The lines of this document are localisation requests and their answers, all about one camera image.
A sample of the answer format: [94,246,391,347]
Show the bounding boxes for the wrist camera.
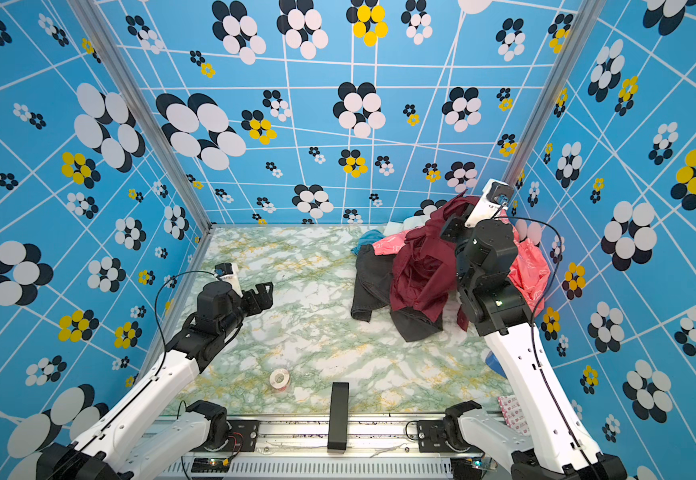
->
[214,262,242,296]
[465,179,514,228]

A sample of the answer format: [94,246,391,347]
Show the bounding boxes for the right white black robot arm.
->
[441,217,627,479]

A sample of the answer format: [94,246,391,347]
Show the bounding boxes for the pink patterned cloth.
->
[372,229,551,308]

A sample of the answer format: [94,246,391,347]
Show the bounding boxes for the circuit board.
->
[190,457,228,475]
[450,458,489,480]

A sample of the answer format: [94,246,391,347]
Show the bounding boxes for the right circuit board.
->
[450,458,489,480]

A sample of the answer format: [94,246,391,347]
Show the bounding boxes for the teal cloth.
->
[352,229,384,255]

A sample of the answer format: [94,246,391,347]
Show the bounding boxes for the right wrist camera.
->
[465,179,514,228]

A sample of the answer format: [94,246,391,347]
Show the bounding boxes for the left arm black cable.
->
[153,269,217,379]

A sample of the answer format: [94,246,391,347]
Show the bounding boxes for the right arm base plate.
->
[414,420,484,455]

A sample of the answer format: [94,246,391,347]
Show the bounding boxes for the clear tape roll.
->
[269,368,291,391]

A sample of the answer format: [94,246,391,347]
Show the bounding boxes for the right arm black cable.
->
[491,206,601,475]

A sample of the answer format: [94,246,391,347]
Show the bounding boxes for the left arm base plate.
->
[192,419,260,453]

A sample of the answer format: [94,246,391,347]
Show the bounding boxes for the right aluminium corner post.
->
[502,0,607,187]

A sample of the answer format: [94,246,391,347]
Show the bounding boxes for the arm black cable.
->
[491,206,601,475]
[153,269,217,379]

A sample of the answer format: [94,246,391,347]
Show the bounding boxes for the aluminium corner post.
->
[502,0,607,187]
[68,1,212,235]

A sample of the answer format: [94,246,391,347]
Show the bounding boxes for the white cloth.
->
[383,215,429,237]

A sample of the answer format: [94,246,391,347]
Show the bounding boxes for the left aluminium corner post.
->
[68,1,212,235]

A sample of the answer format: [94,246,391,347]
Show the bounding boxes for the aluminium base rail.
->
[74,413,600,480]

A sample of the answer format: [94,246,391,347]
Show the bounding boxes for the pink patterned packet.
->
[497,395,530,436]

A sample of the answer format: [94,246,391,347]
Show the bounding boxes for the left circuit board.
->
[190,457,228,475]

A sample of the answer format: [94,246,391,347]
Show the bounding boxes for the black rectangular box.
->
[327,382,350,452]

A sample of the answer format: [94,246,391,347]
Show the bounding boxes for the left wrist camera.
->
[214,262,242,296]

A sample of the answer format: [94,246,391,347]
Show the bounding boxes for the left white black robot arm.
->
[36,280,274,479]

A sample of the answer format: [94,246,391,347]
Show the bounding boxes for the maroon cloth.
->
[390,194,479,342]

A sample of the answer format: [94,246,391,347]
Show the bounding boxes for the dark grey jeans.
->
[350,244,443,342]

